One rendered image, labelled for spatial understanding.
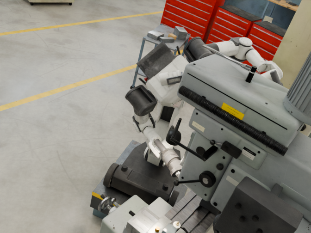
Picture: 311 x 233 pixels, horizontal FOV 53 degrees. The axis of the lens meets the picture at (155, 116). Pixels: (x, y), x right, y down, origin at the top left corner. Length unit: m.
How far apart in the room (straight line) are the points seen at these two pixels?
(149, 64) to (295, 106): 0.90
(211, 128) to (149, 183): 1.31
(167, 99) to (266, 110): 0.73
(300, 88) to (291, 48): 1.88
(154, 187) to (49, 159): 1.32
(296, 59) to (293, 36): 0.20
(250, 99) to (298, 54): 1.88
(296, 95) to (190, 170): 0.58
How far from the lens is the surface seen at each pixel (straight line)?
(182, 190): 2.81
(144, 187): 2.46
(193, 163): 1.42
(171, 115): 2.21
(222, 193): 1.39
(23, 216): 2.95
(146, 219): 1.75
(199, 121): 1.29
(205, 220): 1.97
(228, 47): 1.87
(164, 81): 1.63
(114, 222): 2.04
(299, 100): 1.14
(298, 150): 1.26
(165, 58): 1.77
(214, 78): 1.20
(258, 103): 1.15
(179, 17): 6.84
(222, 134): 1.26
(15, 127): 3.77
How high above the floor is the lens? 2.37
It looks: 34 degrees down
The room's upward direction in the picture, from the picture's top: 16 degrees clockwise
